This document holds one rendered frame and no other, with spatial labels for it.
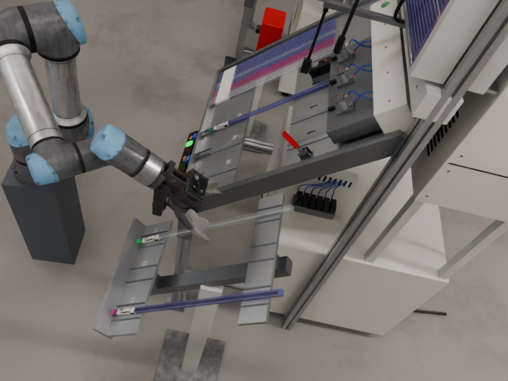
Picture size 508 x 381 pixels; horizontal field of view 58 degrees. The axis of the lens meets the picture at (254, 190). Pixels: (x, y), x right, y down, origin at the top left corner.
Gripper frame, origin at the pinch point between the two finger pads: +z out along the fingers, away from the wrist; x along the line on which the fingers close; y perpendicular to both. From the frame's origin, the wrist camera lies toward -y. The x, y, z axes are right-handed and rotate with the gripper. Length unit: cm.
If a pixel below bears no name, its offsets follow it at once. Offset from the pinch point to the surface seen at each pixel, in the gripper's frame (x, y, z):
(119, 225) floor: 45, -103, 15
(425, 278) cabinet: 17, 14, 81
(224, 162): 30.2, -11.6, 6.1
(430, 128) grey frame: 13, 52, 16
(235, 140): 38.4, -8.7, 6.5
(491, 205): 17, 49, 54
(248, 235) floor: 56, -69, 66
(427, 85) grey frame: 15, 57, 7
